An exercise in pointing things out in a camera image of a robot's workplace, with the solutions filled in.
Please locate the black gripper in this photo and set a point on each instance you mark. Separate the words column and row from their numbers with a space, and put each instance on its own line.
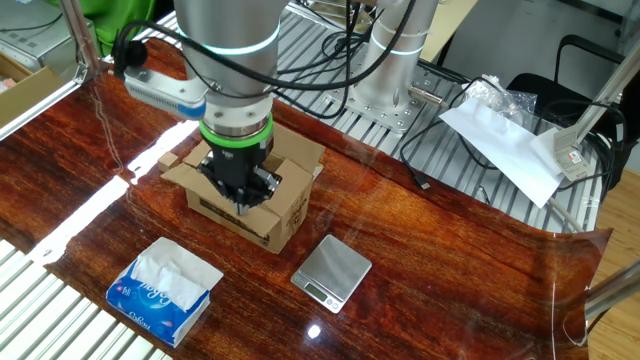
column 240, row 165

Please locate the brown cardboard box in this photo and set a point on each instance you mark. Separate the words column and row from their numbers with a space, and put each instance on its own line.
column 280, row 220

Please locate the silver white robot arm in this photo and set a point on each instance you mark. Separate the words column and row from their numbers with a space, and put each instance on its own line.
column 230, row 25

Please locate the large open cardboard carton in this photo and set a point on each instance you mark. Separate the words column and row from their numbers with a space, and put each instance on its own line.
column 30, row 95

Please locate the small light wooden block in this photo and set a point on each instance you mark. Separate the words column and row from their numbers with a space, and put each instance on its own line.
column 168, row 162

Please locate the silver digital scale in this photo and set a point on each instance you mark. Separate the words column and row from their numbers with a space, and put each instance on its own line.
column 335, row 265

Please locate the blue tissue pack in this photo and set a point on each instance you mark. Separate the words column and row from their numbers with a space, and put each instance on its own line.
column 150, row 310

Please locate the green shirt torso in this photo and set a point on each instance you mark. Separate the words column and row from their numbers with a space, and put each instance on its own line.
column 125, row 20

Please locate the wood grain table mat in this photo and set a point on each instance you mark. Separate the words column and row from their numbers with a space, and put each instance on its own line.
column 450, row 280

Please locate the grey equipment case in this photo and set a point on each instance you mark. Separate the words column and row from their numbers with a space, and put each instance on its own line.
column 40, row 35

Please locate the white paper sheet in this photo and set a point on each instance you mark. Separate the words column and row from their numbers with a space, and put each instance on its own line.
column 500, row 145

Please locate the clear plastic bag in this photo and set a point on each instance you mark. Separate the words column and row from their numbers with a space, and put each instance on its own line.
column 500, row 97

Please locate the black office chair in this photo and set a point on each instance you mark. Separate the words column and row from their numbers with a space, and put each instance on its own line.
column 560, row 100

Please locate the white adapter with red label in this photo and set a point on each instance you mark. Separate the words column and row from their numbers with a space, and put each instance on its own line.
column 570, row 150

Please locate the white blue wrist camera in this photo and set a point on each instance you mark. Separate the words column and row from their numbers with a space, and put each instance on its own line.
column 160, row 92

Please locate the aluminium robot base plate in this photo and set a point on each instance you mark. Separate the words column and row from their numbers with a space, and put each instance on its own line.
column 400, row 117

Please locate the aluminium frame post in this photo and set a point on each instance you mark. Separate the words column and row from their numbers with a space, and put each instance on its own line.
column 615, row 290
column 82, row 40
column 607, row 90

